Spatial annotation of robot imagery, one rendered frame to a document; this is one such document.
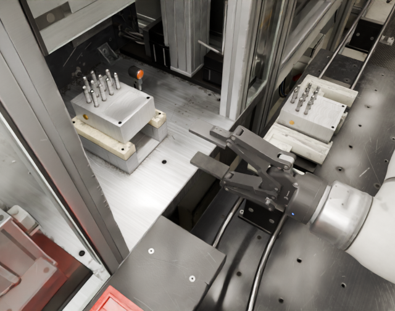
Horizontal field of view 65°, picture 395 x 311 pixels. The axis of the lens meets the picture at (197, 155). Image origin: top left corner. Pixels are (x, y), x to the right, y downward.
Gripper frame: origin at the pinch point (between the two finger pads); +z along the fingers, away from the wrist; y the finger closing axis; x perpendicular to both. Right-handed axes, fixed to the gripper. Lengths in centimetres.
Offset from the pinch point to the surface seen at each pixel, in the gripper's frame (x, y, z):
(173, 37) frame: -23.7, 1.3, 24.1
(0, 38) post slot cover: 21.6, 30.9, 2.7
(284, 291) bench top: 2.6, -32.8, -23.6
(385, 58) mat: -223, -100, -25
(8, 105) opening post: 23.4, 26.6, 2.6
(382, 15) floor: -294, -102, -7
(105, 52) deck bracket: -19.2, -7.6, 44.6
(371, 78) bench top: -87, -33, -20
